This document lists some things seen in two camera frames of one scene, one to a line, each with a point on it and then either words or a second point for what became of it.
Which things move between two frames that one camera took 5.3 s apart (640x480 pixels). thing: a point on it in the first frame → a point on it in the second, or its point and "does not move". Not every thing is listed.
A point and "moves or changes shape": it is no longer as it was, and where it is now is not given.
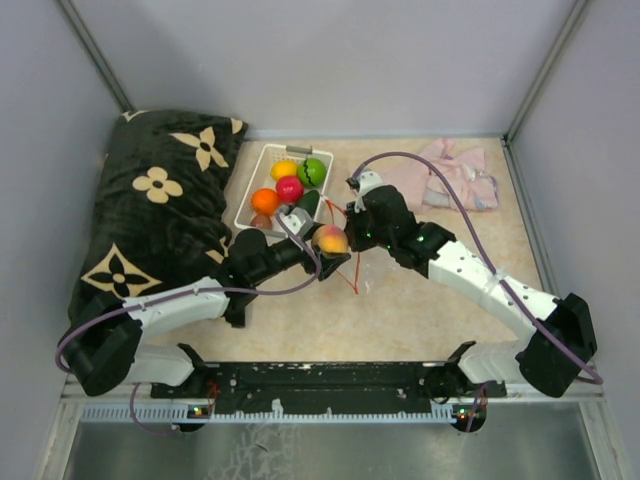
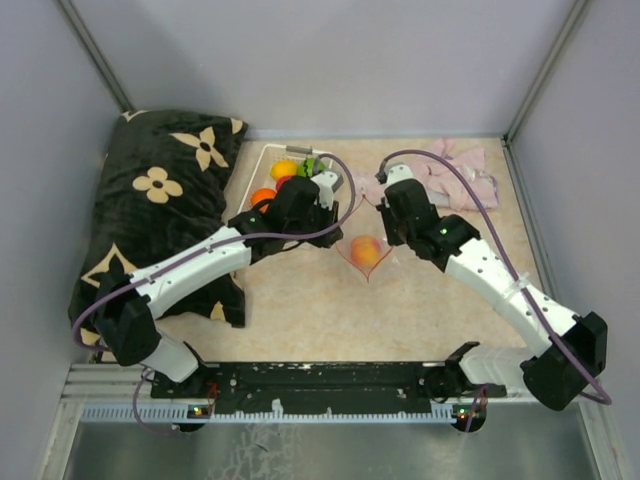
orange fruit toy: x=265 y=201 does not move
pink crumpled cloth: x=426 y=193 does not move
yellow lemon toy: x=283 y=168 does not move
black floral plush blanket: x=161 y=218 does not move
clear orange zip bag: x=349 y=271 moves or changes shape
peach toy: x=330 y=238 moves or changes shape
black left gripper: x=329 y=264 → x=328 y=240
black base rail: x=332 y=387 does not move
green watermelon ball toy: x=311 y=172 does not move
